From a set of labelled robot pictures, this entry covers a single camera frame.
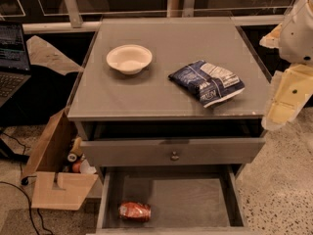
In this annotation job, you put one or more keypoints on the brown cardboard box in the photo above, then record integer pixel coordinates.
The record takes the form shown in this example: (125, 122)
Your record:
(53, 188)

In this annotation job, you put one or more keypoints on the round metal drawer knob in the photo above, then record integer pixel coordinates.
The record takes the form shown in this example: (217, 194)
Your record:
(174, 156)

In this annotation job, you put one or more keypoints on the items inside cardboard box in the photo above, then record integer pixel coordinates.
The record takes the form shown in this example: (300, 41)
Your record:
(76, 161)

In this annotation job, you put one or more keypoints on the grey top drawer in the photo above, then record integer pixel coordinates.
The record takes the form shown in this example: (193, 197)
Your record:
(157, 152)

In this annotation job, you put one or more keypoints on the blue chip bag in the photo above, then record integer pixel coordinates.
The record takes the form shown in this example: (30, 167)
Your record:
(209, 83)

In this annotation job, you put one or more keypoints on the red coke can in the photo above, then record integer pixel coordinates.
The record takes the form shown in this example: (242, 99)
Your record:
(134, 211)

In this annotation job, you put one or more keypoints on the open black laptop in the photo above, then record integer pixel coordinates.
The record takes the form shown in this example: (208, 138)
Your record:
(15, 68)

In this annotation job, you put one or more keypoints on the metal railing frame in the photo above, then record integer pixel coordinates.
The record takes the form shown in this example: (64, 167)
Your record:
(50, 16)

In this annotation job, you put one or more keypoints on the grey open middle drawer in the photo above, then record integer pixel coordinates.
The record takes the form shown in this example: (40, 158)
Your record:
(184, 200)

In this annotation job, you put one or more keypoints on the grey cabinet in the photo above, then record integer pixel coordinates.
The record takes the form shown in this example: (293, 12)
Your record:
(110, 105)

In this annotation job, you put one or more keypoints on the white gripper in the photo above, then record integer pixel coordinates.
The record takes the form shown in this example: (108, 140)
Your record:
(297, 36)

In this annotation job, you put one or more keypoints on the white bowl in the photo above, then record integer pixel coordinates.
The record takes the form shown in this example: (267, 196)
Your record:
(129, 59)

